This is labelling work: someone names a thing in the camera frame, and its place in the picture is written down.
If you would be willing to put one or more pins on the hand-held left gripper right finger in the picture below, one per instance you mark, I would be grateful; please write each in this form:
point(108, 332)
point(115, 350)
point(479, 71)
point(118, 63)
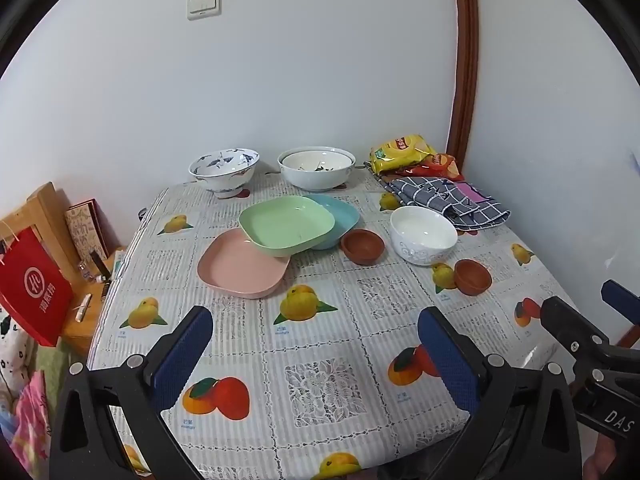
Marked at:
point(450, 360)

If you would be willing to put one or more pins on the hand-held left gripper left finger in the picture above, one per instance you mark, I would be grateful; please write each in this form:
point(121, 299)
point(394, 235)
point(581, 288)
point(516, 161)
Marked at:
point(182, 355)

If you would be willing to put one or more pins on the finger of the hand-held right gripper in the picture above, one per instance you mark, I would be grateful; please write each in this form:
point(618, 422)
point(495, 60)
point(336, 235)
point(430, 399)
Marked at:
point(570, 325)
point(622, 300)

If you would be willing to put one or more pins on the small brown bowl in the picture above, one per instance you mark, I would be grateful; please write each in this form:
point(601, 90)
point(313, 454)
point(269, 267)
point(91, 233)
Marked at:
point(362, 247)
point(472, 277)

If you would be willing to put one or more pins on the pink square plate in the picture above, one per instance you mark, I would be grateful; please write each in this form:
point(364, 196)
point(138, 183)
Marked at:
point(235, 265)

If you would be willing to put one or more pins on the white bowl with grey pattern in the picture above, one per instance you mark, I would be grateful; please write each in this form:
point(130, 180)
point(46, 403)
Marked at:
point(422, 232)

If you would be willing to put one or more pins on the green square plate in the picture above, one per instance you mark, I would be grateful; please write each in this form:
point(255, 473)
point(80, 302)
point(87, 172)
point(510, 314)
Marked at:
point(285, 222)

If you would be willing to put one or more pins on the blue square plate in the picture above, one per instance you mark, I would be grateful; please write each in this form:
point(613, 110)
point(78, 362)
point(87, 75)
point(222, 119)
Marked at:
point(345, 217)

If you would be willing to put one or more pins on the wooden side table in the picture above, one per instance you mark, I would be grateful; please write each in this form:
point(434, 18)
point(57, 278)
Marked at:
point(80, 332)

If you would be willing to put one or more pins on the small white tube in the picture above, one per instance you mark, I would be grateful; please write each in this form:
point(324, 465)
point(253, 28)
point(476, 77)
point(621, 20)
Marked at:
point(83, 307)

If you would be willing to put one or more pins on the small glass bottle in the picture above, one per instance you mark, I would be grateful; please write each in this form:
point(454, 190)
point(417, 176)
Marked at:
point(86, 271)

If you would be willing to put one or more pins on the fruit print tablecloth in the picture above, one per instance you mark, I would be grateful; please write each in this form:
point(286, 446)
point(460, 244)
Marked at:
point(320, 340)

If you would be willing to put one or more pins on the patterned beige book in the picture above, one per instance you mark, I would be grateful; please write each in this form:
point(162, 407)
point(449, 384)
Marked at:
point(85, 230)

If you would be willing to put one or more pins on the red paper bag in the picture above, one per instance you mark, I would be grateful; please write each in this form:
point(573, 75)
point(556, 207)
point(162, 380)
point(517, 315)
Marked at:
point(35, 290)

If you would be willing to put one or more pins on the pink patterned cloth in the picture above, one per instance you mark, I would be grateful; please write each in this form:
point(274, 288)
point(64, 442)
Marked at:
point(30, 420)

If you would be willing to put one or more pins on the white patterned cloth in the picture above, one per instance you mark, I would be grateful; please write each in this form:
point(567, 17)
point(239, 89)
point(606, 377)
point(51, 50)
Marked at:
point(15, 355)

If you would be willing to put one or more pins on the grey checked cloth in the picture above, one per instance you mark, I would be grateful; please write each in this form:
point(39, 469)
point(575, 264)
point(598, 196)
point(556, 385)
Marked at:
point(430, 190)

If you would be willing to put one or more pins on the blue patterned footed bowl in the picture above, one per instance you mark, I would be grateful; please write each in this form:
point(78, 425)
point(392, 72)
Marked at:
point(225, 175)

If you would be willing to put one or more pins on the red chips bag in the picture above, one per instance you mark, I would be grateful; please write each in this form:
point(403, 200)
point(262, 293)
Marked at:
point(442, 162)

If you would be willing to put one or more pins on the yellow chips bag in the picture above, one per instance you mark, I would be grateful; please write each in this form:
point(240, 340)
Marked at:
point(400, 155)

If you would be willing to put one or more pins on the large white bowl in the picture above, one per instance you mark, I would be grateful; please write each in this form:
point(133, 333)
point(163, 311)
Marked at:
point(315, 180)

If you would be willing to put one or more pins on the white bowl with printed inside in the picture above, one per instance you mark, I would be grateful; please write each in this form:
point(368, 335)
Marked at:
point(300, 160)

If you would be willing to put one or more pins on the light wooden frame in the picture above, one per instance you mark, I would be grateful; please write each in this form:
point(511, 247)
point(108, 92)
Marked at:
point(42, 205)

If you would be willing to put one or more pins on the brown wooden door frame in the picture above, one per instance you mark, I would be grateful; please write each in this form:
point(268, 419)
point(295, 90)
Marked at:
point(467, 60)

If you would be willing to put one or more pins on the white wall light switch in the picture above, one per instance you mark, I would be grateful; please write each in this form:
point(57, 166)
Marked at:
point(203, 5)

